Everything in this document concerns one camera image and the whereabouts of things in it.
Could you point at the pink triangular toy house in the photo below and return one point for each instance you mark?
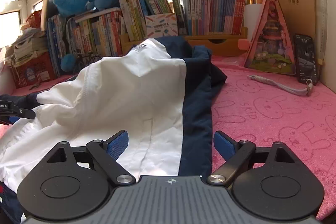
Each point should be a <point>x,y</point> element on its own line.
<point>270,49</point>

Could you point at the red mesh basket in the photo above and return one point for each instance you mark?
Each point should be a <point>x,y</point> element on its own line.
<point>34,19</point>

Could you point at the red plastic crate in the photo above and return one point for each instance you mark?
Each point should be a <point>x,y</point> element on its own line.
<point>37,69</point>

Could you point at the white pencil print box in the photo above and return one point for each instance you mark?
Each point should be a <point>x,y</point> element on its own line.
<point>161,25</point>

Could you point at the right row of books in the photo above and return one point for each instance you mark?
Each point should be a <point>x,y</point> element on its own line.
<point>211,17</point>

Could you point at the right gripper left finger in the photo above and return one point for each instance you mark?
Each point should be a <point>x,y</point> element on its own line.
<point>105,153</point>

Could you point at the left row of books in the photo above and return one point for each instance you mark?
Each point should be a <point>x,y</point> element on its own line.
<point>96,31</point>

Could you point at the blue whale plush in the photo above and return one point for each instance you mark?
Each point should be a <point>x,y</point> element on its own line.
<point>68,8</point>

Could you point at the wooden desk organizer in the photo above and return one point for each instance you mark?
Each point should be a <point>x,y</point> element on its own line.
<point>210,42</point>

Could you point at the stack of papers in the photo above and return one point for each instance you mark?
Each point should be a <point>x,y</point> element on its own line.
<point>28,46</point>

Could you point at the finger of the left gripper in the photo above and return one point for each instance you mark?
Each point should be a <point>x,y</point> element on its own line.
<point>11,113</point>

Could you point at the brown cardboard box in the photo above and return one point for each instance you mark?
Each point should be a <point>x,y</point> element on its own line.
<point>300,16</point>

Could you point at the navy and white jacket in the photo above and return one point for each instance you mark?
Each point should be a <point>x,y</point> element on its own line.
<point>160,93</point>

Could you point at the black smartphone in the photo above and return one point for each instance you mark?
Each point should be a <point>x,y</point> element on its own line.
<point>305,59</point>

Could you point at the miniature black bicycle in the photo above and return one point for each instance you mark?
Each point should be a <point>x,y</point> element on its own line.
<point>85,60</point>

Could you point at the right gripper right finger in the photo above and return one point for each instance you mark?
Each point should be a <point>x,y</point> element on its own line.
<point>236,154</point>

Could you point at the small grey clip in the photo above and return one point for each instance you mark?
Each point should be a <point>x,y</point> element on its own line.
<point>34,86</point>

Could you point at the row of books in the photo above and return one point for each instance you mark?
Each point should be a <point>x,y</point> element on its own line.
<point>96,31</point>
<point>211,17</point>
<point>134,12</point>

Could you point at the middle row of books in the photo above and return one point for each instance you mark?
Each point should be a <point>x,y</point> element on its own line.
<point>134,12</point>

